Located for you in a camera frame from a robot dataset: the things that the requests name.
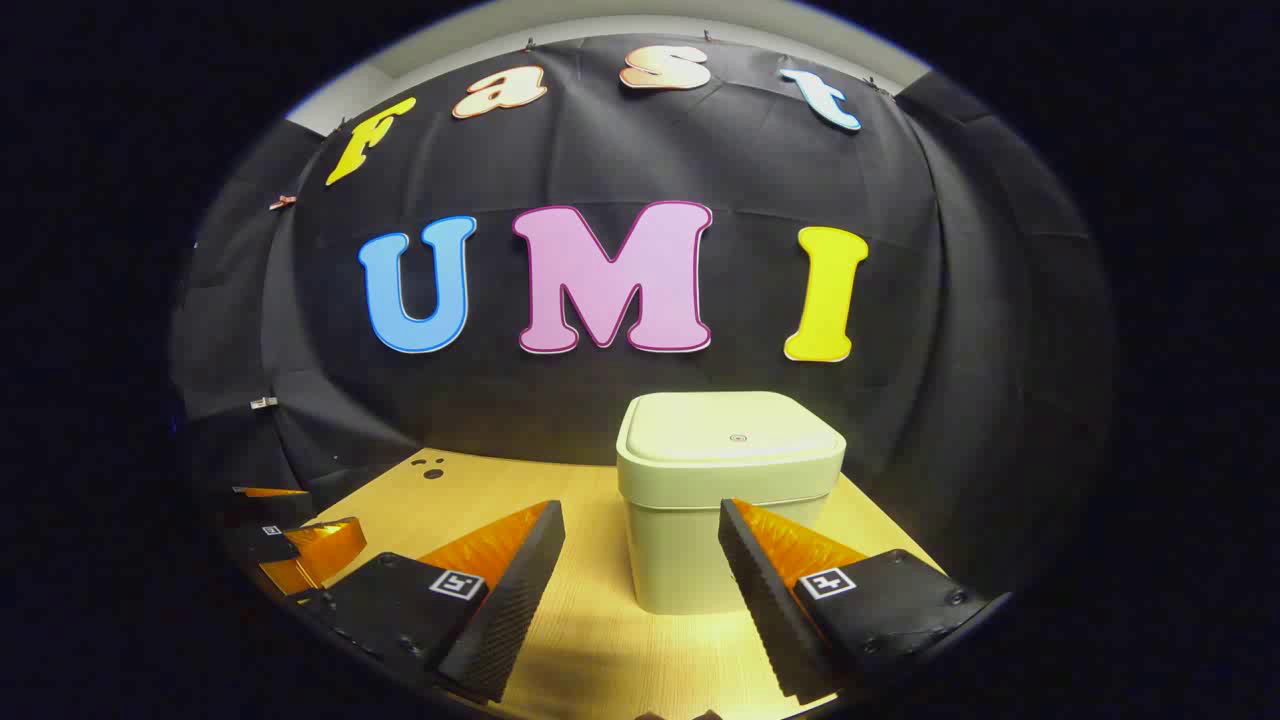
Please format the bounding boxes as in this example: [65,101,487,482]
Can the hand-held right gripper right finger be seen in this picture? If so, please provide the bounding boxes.
[718,498,1011,706]

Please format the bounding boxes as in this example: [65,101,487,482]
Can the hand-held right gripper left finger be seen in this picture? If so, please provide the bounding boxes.
[290,500,567,705]

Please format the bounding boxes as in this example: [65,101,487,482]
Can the green desktop garbage bin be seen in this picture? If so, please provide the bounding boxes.
[615,391,848,616]

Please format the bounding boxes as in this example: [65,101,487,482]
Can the wooden desktop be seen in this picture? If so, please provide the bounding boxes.
[265,448,946,720]

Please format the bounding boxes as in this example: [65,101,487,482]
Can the black backdrop cloth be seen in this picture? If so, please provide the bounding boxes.
[170,33,1116,601]

